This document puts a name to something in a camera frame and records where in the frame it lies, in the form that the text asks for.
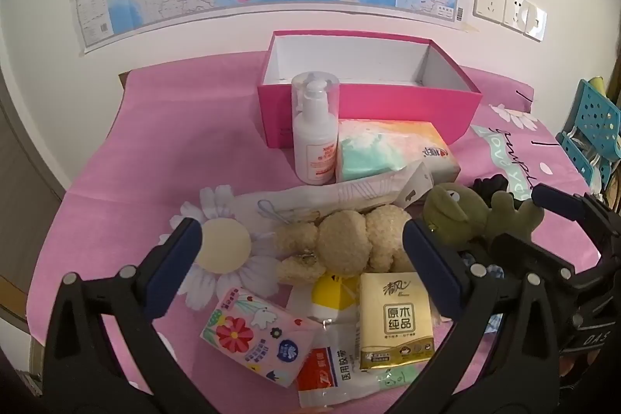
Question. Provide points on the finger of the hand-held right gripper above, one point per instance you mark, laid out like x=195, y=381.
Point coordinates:
x=529, y=256
x=558, y=203

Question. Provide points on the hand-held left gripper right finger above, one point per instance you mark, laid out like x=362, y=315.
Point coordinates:
x=432, y=269

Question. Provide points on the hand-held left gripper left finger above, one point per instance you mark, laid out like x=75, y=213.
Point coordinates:
x=174, y=269

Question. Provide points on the green frog plush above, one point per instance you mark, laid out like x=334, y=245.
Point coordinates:
x=456, y=215

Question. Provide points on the gold tissue pack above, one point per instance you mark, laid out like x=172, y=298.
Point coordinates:
x=395, y=322

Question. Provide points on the black scrunchie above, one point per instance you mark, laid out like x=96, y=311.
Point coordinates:
x=490, y=186

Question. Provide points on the beige teddy bear plush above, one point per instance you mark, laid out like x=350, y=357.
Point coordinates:
x=344, y=244

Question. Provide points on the pink floral tissue pack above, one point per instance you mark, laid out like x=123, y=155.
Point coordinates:
x=257, y=336

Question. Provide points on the clear medical tape bag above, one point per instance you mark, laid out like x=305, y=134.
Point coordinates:
x=330, y=370

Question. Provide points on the pink cardboard box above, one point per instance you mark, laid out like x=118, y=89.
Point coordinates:
x=388, y=103

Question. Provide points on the yellow round soft item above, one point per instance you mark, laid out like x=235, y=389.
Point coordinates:
x=330, y=295

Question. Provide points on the pastel soft tissue pack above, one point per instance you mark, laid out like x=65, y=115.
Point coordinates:
x=388, y=152

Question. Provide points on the blue perforated plastic basket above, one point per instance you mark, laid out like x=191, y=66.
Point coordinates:
x=594, y=123

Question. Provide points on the pink daisy print cloth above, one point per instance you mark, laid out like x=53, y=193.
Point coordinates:
x=145, y=152

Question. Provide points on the yellow-green item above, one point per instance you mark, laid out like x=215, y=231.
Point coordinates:
x=599, y=84

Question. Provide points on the white lotion pump bottle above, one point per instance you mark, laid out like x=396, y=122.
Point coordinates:
x=315, y=142

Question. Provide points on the grey-brown door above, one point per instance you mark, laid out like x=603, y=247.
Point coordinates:
x=19, y=181

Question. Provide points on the white wall socket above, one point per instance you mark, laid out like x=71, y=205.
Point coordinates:
x=533, y=23
x=490, y=1
x=515, y=11

